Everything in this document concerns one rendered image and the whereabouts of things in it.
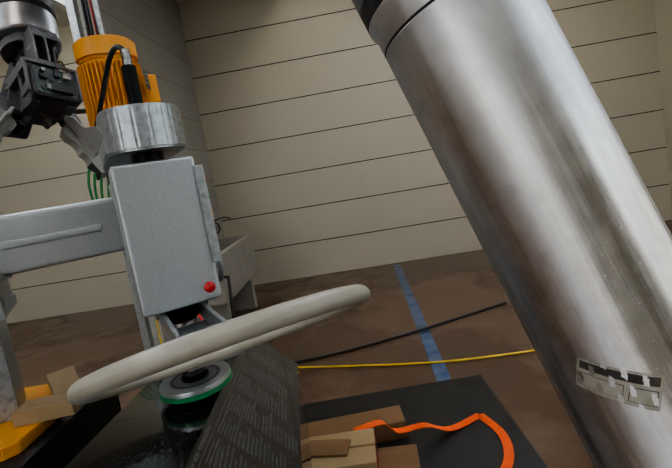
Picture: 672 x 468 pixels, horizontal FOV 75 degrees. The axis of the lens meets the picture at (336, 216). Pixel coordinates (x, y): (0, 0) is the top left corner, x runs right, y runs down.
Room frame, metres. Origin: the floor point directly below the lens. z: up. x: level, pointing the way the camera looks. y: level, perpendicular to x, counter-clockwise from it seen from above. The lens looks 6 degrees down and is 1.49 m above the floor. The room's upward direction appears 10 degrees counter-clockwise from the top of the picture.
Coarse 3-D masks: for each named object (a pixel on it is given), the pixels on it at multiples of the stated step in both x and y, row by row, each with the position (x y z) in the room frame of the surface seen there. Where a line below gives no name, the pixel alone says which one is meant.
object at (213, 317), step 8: (200, 304) 1.27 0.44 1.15; (200, 312) 1.29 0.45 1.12; (208, 312) 1.17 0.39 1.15; (216, 312) 1.12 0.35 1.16; (160, 320) 1.28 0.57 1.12; (168, 320) 1.13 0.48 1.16; (208, 320) 1.19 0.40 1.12; (216, 320) 1.09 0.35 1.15; (224, 320) 1.03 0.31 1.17; (168, 328) 1.09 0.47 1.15; (176, 328) 1.19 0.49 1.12; (184, 328) 1.18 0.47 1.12; (192, 328) 1.17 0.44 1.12; (200, 328) 1.15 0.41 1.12; (168, 336) 1.14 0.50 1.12; (176, 336) 0.97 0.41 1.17; (240, 352) 0.92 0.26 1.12; (216, 360) 0.90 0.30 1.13
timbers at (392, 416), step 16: (352, 416) 2.29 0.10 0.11; (368, 416) 2.26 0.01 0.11; (384, 416) 2.24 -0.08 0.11; (400, 416) 2.21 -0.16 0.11; (320, 432) 2.19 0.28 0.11; (336, 432) 2.17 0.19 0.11; (384, 432) 2.16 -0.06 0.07; (384, 448) 1.95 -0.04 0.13; (400, 448) 1.93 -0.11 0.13; (416, 448) 1.91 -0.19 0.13; (384, 464) 1.84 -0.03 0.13; (400, 464) 1.82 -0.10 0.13; (416, 464) 1.81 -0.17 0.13
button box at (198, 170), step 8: (200, 168) 1.26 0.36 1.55; (200, 176) 1.25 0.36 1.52; (200, 184) 1.25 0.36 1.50; (200, 192) 1.25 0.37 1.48; (200, 200) 1.25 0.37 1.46; (208, 200) 1.26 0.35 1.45; (208, 208) 1.26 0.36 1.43; (208, 216) 1.25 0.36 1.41; (208, 224) 1.25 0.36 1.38; (208, 232) 1.25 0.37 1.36; (208, 240) 1.25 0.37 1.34; (216, 240) 1.26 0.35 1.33; (216, 248) 1.26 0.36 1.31; (216, 256) 1.25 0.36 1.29
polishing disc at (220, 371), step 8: (208, 368) 1.34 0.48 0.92; (216, 368) 1.33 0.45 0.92; (224, 368) 1.32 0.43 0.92; (176, 376) 1.32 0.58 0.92; (208, 376) 1.28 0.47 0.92; (216, 376) 1.27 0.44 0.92; (224, 376) 1.26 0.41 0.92; (160, 384) 1.28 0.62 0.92; (168, 384) 1.27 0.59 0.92; (176, 384) 1.26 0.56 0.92; (184, 384) 1.25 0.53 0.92; (192, 384) 1.24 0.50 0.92; (200, 384) 1.24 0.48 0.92; (208, 384) 1.23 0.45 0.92; (216, 384) 1.23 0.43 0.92; (160, 392) 1.24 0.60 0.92; (168, 392) 1.22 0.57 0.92; (176, 392) 1.21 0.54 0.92; (184, 392) 1.20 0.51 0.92; (192, 392) 1.20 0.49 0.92; (200, 392) 1.20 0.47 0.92
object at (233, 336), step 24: (336, 288) 0.61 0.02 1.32; (360, 288) 0.65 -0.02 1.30; (264, 312) 0.52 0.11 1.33; (288, 312) 0.53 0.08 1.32; (312, 312) 0.55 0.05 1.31; (336, 312) 0.85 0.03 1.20; (192, 336) 0.50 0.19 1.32; (216, 336) 0.49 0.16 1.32; (240, 336) 0.50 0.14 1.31; (264, 336) 0.92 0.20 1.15; (120, 360) 0.51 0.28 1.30; (144, 360) 0.49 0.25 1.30; (168, 360) 0.49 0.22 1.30; (192, 360) 0.87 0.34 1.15; (72, 384) 0.56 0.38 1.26; (96, 384) 0.51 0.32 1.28; (120, 384) 0.50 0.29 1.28; (144, 384) 0.78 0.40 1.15
